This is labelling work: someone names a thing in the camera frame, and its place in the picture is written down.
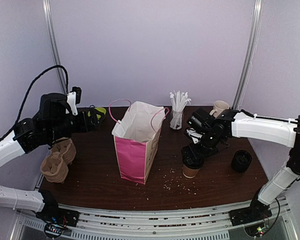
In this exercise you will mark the green plastic bowl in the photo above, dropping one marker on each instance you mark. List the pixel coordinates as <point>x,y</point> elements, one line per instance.
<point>98,112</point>

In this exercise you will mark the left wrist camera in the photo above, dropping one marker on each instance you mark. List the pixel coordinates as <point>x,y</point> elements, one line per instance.
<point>73,98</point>

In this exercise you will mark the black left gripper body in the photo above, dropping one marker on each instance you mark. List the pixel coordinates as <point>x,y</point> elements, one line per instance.
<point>60,128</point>

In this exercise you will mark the glass jar of straws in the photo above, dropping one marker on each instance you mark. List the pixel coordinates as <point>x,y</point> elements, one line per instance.
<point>179,100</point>

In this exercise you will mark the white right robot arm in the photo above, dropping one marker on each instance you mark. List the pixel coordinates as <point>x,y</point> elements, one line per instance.
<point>276,142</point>

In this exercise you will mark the aluminium frame post right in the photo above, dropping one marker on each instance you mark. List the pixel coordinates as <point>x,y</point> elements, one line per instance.
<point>250,50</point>

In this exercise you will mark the stack of pulp cup carriers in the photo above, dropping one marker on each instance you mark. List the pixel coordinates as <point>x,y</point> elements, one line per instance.
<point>55,166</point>

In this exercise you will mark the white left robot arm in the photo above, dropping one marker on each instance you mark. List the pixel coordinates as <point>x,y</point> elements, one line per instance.
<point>14,146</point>

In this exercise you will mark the stack of black cup lids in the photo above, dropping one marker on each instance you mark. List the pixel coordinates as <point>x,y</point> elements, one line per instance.
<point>241,161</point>

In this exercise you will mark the aluminium frame post left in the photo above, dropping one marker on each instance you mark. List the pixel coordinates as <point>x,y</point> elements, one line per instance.
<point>53,43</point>

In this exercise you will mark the aluminium frame post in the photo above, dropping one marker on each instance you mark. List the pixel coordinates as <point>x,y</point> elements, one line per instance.
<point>53,43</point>
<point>250,50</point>

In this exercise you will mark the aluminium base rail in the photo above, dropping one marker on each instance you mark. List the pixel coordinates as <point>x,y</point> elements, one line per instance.
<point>206,223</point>

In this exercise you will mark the white ceramic mug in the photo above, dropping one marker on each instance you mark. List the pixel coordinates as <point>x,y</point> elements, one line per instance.
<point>218,107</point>

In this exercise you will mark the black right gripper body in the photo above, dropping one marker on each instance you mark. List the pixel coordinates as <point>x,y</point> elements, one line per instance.
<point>192,157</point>

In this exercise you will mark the white pink paper bag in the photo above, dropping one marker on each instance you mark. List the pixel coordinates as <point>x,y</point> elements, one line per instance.
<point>136,139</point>

